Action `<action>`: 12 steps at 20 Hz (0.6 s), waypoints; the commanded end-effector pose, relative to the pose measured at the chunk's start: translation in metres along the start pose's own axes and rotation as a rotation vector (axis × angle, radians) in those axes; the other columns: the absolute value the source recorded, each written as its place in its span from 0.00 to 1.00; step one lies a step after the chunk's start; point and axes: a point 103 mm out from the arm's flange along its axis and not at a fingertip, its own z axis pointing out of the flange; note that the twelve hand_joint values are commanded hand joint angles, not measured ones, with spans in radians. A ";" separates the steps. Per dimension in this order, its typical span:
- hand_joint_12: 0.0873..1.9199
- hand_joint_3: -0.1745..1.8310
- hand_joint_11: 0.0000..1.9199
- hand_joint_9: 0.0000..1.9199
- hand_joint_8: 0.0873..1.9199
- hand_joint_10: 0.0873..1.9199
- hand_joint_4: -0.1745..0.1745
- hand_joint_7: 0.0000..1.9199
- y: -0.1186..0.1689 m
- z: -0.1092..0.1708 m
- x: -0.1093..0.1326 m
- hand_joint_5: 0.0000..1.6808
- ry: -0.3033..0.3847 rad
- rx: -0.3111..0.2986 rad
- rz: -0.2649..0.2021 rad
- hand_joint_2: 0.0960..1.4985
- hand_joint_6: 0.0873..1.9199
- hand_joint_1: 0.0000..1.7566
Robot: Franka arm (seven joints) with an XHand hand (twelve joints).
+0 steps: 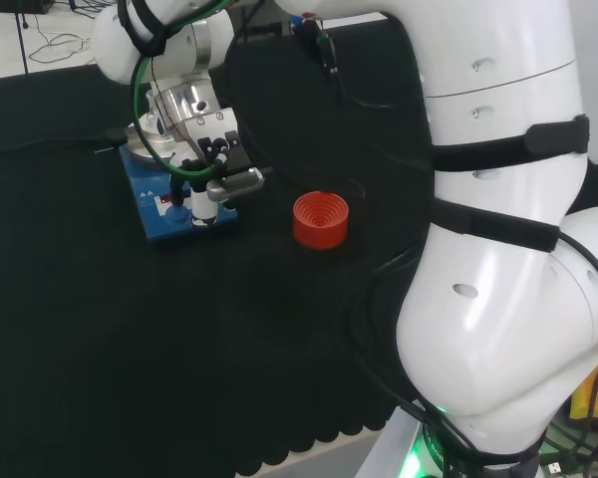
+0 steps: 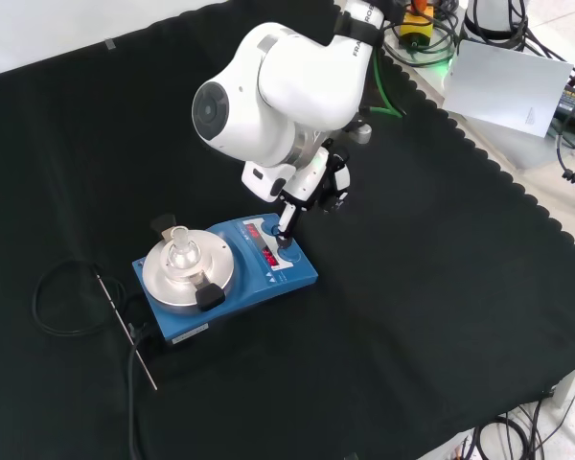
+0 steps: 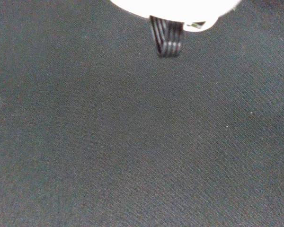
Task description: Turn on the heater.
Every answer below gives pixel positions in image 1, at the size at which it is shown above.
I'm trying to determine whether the black floor cable bundle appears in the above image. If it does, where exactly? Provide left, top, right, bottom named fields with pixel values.
left=540, top=422, right=598, bottom=478

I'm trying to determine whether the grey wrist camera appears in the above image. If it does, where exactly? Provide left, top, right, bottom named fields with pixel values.
left=206, top=166, right=266, bottom=201

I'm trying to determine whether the black bench cloth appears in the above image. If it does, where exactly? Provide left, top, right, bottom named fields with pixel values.
left=0, top=14, right=598, bottom=477

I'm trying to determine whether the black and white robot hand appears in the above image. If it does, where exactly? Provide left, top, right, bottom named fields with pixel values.
left=166, top=107, right=253, bottom=228

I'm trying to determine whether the heater with blue base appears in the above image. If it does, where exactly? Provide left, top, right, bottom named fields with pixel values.
left=119, top=123, right=241, bottom=250

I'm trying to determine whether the thin grey cable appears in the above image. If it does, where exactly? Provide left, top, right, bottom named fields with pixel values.
left=22, top=7, right=92, bottom=65

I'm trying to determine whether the green cable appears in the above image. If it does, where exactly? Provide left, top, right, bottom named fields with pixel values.
left=131, top=0, right=238, bottom=179

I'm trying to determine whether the black equipment box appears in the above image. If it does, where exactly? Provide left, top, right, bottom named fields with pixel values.
left=0, top=0, right=56, bottom=15

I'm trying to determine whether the red stepped ring stand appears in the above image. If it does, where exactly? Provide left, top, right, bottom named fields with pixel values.
left=292, top=190, right=350, bottom=250

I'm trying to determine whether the black arm connector cable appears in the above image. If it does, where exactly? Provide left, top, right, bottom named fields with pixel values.
left=288, top=12, right=398, bottom=110

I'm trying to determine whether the yellow stop button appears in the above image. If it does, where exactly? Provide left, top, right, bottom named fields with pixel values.
left=567, top=356, right=598, bottom=429

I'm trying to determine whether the clear round-bottom glass flask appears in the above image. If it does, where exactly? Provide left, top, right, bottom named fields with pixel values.
left=140, top=89, right=169, bottom=136

